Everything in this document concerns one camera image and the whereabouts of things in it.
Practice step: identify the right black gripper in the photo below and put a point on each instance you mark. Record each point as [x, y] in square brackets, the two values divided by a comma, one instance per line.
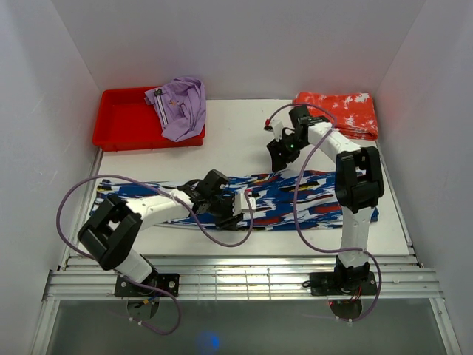
[278, 162]

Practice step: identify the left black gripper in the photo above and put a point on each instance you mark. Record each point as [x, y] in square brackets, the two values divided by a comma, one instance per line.
[229, 221]

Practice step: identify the blue white red patterned trousers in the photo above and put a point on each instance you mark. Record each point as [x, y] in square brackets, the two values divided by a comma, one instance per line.
[317, 206]

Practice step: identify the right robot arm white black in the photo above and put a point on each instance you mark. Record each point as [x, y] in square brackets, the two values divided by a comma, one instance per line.
[359, 185]

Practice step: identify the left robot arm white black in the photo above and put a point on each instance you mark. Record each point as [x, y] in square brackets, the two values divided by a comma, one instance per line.
[110, 233]

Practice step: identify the folded orange white trousers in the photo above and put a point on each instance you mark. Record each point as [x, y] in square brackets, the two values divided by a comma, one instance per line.
[354, 113]

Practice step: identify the purple trousers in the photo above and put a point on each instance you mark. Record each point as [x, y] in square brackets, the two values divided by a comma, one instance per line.
[180, 106]

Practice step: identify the red plastic tray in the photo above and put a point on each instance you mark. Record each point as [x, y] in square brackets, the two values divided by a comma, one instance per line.
[125, 122]

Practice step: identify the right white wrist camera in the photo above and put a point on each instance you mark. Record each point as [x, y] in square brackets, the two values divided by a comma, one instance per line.
[276, 127]

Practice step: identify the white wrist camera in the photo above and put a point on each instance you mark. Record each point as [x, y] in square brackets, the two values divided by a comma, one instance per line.
[276, 127]
[243, 203]

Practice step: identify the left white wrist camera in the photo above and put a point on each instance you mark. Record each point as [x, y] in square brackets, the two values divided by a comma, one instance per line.
[243, 203]

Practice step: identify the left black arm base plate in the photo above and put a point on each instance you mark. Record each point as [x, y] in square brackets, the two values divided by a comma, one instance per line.
[168, 282]

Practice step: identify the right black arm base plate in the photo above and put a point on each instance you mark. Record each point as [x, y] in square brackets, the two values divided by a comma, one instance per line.
[334, 284]

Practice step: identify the aluminium rail frame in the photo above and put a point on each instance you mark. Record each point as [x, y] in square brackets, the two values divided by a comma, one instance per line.
[248, 305]

